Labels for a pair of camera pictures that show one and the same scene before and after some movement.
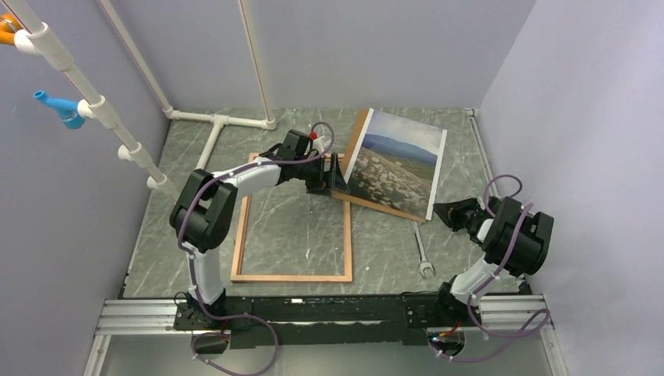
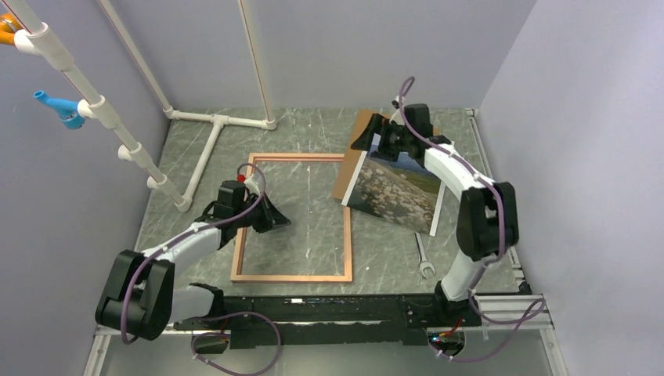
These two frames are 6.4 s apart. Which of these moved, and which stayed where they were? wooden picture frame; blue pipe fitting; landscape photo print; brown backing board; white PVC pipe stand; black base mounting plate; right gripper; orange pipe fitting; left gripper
Moved: left gripper; landscape photo print; right gripper; brown backing board
Stayed: orange pipe fitting; blue pipe fitting; wooden picture frame; black base mounting plate; white PVC pipe stand
